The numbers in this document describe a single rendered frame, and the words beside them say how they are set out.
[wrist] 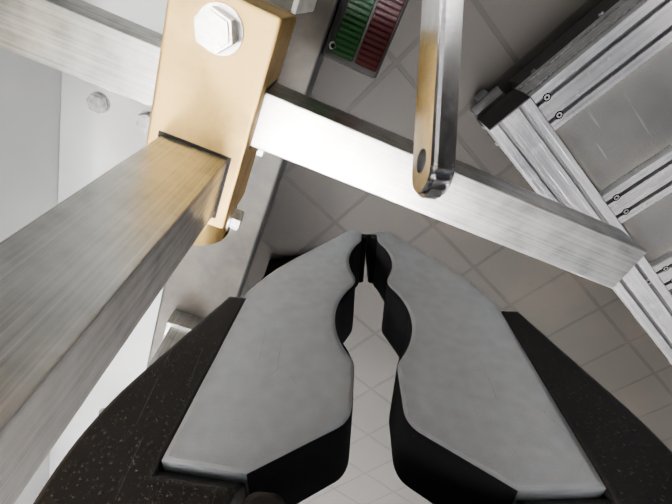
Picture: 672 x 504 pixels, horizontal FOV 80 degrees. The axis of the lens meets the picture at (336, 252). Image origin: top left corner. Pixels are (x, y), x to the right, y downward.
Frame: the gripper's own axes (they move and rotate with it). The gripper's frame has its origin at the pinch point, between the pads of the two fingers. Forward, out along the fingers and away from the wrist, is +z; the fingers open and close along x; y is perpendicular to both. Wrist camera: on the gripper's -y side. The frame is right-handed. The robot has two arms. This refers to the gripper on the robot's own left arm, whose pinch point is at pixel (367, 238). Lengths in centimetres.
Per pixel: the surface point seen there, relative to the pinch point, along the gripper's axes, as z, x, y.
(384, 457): 94, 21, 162
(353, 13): 23.6, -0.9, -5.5
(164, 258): 1.9, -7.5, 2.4
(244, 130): 9.5, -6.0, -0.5
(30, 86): 27.4, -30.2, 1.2
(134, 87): 10.5, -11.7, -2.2
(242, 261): 23.7, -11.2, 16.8
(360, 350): 94, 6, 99
